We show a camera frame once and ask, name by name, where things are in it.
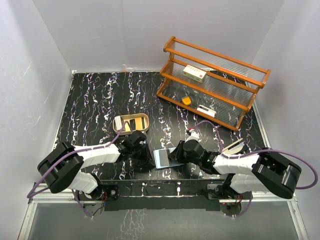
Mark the white red small box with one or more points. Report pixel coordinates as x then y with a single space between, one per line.
194 73

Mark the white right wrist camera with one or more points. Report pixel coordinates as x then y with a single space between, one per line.
193 136

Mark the white black small device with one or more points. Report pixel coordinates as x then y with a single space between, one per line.
206 110

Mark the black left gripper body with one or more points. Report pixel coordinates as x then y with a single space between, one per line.
137 154

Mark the beige oval plastic tray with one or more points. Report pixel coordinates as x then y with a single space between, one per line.
136 121

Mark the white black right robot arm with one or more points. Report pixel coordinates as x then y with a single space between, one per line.
263 171

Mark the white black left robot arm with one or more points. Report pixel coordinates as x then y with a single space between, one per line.
62 168

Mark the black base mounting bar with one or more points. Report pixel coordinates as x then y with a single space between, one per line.
181 194

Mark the orange wooden shelf rack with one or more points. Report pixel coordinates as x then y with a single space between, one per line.
229 88

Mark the black striped card in tray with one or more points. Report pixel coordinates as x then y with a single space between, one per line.
143 123

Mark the stack of credit cards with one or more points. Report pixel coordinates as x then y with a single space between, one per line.
117 123

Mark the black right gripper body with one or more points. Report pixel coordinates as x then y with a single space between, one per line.
194 161

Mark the black blue card holder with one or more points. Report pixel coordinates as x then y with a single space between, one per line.
172 164

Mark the small orange yellow block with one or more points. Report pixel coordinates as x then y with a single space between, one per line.
186 101

